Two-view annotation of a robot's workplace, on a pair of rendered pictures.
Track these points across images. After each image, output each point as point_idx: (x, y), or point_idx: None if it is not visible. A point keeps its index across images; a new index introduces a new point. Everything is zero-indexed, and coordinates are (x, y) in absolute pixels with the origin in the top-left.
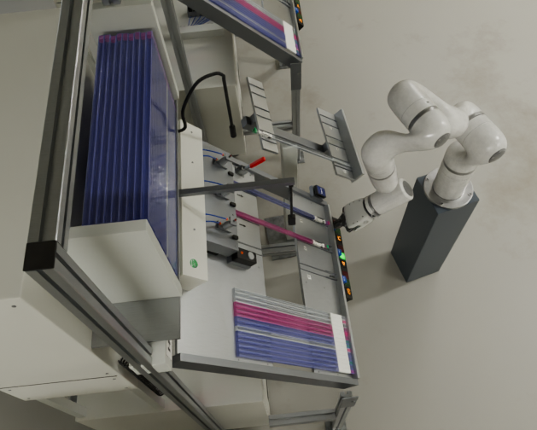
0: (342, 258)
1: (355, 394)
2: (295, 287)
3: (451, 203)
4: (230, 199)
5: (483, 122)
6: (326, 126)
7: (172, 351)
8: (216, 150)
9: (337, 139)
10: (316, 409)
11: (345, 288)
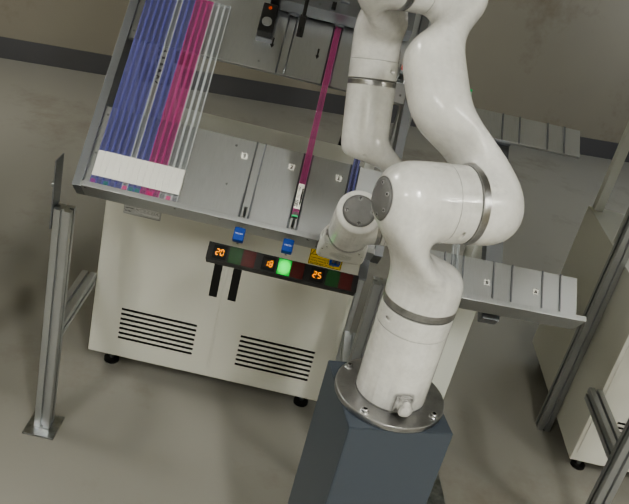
0: (279, 266)
1: (74, 463)
2: (294, 456)
3: (347, 378)
4: (341, 6)
5: (455, 167)
6: (535, 279)
7: None
8: None
9: (510, 293)
10: (80, 414)
11: (224, 245)
